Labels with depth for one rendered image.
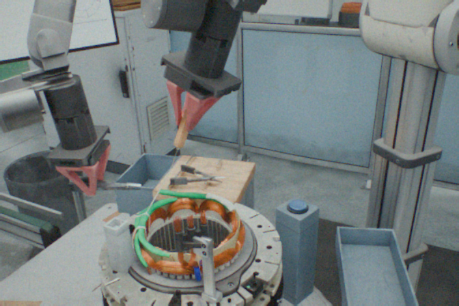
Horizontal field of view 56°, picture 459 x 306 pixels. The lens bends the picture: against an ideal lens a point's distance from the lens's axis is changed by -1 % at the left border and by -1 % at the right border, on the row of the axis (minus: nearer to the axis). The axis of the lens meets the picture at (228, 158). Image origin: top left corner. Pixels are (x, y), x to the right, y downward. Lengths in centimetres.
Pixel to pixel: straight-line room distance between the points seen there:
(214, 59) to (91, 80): 265
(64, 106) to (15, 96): 7
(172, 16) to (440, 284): 214
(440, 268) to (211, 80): 212
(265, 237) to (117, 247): 26
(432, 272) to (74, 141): 211
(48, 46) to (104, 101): 253
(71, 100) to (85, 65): 253
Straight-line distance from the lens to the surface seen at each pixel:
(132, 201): 107
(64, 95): 67
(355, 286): 82
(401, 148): 95
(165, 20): 52
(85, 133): 70
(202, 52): 58
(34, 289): 128
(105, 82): 312
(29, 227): 159
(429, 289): 242
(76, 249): 137
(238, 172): 106
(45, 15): 69
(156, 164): 119
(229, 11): 56
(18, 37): 165
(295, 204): 98
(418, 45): 83
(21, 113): 67
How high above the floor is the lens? 158
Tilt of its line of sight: 27 degrees down
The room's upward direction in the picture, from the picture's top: 2 degrees counter-clockwise
